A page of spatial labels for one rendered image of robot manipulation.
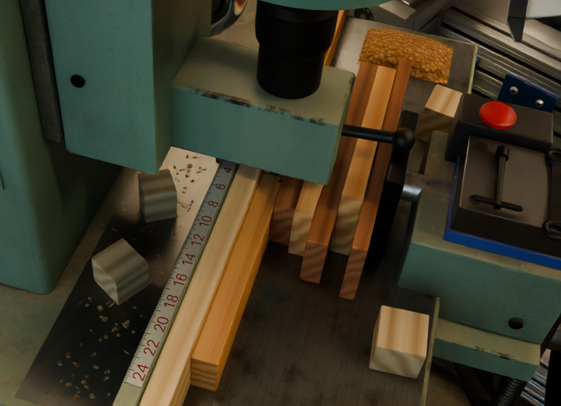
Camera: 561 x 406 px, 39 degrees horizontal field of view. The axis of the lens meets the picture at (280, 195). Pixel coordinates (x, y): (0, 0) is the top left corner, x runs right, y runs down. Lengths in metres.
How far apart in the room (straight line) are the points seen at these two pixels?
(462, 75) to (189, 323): 0.46
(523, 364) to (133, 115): 0.38
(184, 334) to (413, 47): 0.46
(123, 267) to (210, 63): 0.22
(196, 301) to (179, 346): 0.04
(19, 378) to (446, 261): 0.38
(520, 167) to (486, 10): 0.70
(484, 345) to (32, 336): 0.40
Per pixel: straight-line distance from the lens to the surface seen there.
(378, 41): 0.91
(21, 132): 0.63
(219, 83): 0.63
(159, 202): 0.82
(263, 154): 0.65
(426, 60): 0.89
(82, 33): 0.59
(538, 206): 0.65
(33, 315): 0.78
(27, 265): 0.75
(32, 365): 0.75
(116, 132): 0.64
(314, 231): 0.64
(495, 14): 1.35
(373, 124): 0.71
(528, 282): 0.66
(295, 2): 0.49
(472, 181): 0.65
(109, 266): 0.76
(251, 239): 0.65
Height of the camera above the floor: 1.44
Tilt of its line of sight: 48 degrees down
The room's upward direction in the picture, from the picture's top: 8 degrees clockwise
